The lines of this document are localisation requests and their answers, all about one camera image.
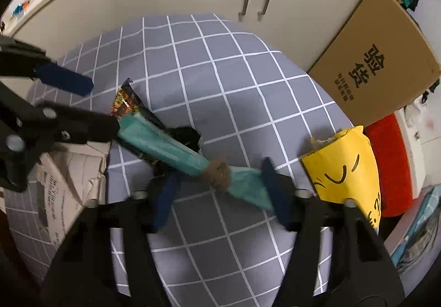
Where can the teal wrapper with brown twine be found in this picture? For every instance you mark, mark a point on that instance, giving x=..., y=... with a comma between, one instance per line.
x=162, y=145

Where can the small blue orange item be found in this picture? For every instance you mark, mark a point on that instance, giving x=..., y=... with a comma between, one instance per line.
x=20, y=8

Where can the white printed paper bag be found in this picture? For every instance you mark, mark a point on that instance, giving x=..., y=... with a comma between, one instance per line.
x=62, y=183

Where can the grey checked tablecloth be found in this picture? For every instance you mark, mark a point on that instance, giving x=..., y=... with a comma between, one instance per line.
x=241, y=86

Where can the large cardboard box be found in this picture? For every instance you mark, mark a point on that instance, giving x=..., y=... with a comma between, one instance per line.
x=379, y=69

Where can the yellow paper bag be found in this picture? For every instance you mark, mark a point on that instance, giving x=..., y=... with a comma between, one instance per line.
x=344, y=169

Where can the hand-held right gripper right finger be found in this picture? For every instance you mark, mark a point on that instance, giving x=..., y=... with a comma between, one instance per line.
x=275, y=189

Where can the dark snack wrapper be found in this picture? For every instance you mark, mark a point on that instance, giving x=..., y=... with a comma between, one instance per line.
x=125, y=102

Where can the red storage box white lid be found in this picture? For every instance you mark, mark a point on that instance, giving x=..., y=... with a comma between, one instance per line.
x=389, y=162

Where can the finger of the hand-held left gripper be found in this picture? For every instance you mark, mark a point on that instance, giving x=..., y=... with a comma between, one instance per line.
x=65, y=81
x=79, y=127

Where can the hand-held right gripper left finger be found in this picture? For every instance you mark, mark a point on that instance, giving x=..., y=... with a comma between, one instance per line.
x=165, y=196

